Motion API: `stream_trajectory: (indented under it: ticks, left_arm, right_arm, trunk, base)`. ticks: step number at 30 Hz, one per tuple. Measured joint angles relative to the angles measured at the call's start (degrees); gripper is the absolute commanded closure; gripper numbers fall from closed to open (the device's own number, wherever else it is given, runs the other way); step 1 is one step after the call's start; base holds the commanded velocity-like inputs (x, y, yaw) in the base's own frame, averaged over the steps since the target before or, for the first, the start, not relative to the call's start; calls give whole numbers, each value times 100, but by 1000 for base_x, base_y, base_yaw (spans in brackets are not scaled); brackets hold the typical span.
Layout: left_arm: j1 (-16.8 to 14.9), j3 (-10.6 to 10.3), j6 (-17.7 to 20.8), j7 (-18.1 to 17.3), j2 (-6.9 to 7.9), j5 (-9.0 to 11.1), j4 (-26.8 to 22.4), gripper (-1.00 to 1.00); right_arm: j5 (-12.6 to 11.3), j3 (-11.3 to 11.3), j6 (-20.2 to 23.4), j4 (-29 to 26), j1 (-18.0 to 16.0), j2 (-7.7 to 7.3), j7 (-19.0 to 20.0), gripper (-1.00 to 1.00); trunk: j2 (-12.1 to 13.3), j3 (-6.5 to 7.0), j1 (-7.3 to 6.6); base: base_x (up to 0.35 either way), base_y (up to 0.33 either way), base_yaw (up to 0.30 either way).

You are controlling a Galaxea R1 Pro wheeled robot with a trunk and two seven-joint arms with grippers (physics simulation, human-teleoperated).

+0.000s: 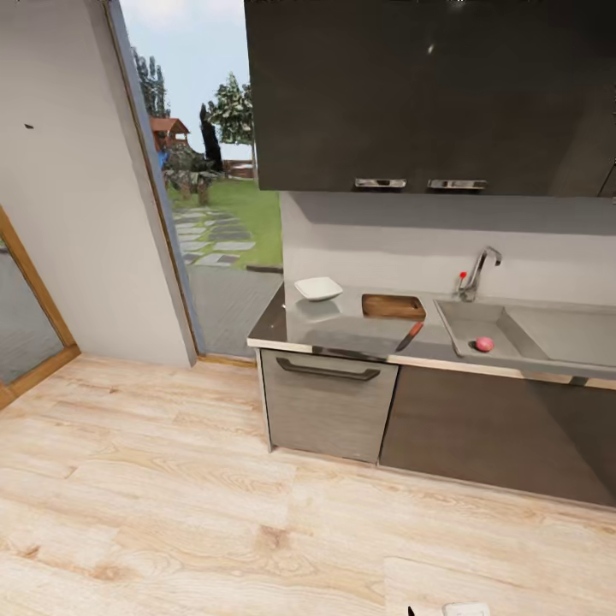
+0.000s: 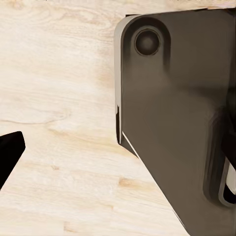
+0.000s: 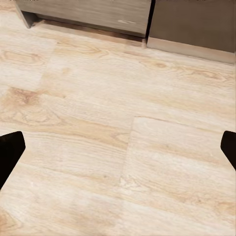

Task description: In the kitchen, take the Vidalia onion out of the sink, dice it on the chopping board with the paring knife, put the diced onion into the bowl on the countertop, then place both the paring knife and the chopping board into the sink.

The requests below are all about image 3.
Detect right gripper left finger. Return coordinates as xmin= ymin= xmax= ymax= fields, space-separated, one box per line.
xmin=0 ymin=131 xmax=26 ymax=190

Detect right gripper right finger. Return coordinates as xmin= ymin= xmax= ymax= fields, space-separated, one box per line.
xmin=220 ymin=130 xmax=236 ymax=170

